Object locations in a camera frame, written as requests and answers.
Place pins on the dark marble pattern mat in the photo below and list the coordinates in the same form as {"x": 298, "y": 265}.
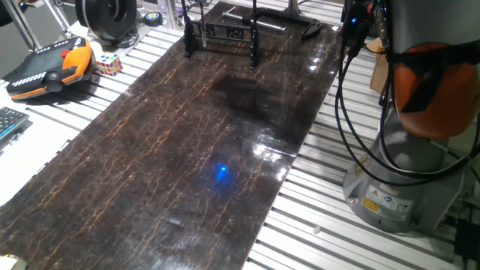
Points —
{"x": 150, "y": 206}

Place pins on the black power box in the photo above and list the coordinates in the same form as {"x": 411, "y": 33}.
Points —
{"x": 467, "y": 240}

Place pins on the black pen rack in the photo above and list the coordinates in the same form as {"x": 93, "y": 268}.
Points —
{"x": 254, "y": 48}

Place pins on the white gold packet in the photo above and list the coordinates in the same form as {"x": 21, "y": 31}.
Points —
{"x": 11, "y": 262}

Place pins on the silver orange robot arm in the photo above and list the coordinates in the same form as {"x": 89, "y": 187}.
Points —
{"x": 412, "y": 18}

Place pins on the black stand base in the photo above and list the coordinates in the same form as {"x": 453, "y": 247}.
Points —
{"x": 300, "y": 18}

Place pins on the person bare hand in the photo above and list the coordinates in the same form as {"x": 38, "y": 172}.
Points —
{"x": 28, "y": 3}

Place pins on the thin aluminium frame bar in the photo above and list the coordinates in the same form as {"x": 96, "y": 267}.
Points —
{"x": 58, "y": 17}

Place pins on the colourful puzzle cube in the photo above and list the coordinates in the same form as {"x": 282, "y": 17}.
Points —
{"x": 109, "y": 64}

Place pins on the black round spool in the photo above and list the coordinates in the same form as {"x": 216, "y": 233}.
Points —
{"x": 97, "y": 20}

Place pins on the open brown cardboard box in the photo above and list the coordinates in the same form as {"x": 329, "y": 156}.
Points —
{"x": 379, "y": 67}

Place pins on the person dark sleeve arm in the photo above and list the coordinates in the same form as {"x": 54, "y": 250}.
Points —
{"x": 5, "y": 17}

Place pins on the black computer keyboard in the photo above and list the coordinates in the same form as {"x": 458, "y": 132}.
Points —
{"x": 11, "y": 120}

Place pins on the black orange teach pendant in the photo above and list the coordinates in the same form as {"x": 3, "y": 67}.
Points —
{"x": 37, "y": 63}

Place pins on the small white scrap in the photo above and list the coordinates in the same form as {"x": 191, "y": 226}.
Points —
{"x": 317, "y": 229}

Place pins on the small round tape roll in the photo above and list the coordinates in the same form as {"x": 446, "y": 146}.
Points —
{"x": 153, "y": 18}

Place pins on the white round object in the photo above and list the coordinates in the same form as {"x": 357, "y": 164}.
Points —
{"x": 95, "y": 48}

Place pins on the large white table sheet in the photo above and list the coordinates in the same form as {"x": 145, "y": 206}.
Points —
{"x": 22, "y": 168}

